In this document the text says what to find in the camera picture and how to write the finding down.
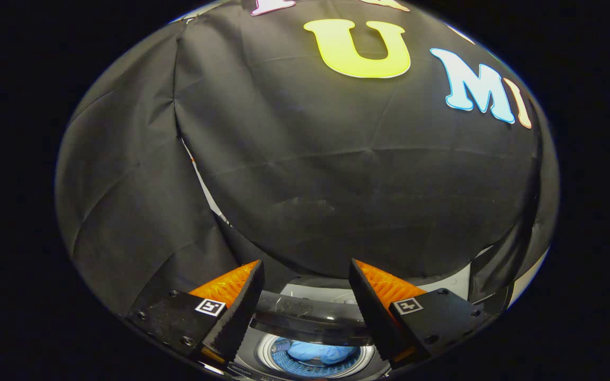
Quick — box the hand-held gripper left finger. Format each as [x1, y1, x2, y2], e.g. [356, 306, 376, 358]
[125, 259, 266, 368]

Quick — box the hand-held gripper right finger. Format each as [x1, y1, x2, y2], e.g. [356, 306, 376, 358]
[348, 258, 494, 369]

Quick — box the dark grey washing machine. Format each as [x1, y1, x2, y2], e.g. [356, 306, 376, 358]
[226, 275, 496, 380]

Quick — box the black backdrop cloth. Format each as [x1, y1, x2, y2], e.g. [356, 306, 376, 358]
[55, 0, 560, 318]

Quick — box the light blue polo shirt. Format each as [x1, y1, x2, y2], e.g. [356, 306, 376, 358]
[286, 340, 358, 366]

